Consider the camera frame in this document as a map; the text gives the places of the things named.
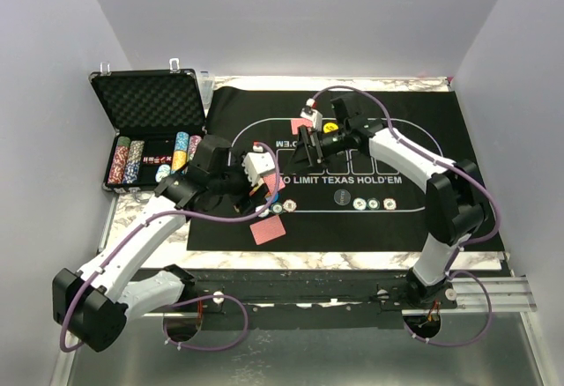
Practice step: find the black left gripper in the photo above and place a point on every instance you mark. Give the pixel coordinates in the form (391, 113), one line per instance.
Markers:
(246, 201)

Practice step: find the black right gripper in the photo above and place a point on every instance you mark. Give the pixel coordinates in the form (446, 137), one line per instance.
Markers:
(301, 158)

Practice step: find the red backed playing card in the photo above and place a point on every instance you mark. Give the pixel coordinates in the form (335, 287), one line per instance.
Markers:
(267, 230)
(295, 124)

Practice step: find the yellow big blind button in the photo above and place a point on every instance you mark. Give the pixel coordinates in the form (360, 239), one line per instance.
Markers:
(330, 127)

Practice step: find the green white poker chip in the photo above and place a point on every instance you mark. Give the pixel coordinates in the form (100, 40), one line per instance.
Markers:
(277, 208)
(373, 204)

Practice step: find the red white poker chip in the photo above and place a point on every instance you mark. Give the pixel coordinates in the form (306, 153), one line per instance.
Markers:
(289, 205)
(389, 204)

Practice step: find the black dealer button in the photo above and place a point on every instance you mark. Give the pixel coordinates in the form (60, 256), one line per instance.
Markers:
(342, 197)

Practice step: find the red backed card deck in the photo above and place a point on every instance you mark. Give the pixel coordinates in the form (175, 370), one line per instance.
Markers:
(273, 182)

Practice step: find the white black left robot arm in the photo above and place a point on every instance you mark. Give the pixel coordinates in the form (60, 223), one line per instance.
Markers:
(93, 304)

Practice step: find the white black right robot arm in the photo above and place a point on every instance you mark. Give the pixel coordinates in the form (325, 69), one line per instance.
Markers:
(455, 197)

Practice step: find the yellow white chip stack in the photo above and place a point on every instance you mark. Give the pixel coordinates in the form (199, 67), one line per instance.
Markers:
(180, 158)

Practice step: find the pink green chip stack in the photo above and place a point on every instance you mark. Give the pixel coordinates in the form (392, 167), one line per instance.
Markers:
(192, 146)

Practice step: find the black poker table mat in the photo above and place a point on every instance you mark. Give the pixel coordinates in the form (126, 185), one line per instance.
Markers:
(433, 120)

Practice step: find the light blue chip stack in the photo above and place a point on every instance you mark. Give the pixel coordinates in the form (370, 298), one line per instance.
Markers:
(181, 141)

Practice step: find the white green chip stack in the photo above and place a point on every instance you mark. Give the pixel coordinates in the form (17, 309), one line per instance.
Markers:
(163, 171)

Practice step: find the red dice row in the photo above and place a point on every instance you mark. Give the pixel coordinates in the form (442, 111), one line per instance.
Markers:
(157, 160)

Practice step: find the blue white chip stack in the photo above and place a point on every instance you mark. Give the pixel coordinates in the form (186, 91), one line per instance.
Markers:
(133, 162)

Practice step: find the black aluminium chip case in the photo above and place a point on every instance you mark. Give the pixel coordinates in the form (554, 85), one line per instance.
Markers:
(151, 106)

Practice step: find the red white chip stack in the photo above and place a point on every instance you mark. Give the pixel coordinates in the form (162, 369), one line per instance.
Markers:
(118, 164)

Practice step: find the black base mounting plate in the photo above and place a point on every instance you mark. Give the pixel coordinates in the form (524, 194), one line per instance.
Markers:
(315, 300)

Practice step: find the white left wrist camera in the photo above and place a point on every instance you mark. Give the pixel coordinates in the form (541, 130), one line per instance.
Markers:
(257, 165)

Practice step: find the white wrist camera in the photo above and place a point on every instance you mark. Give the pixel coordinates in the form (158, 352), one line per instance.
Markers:
(257, 165)
(312, 118)

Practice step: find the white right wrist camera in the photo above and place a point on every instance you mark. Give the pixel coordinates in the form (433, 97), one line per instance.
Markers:
(312, 118)

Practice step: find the aluminium extrusion rail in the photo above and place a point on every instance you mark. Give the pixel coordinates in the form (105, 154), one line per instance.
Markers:
(503, 295)

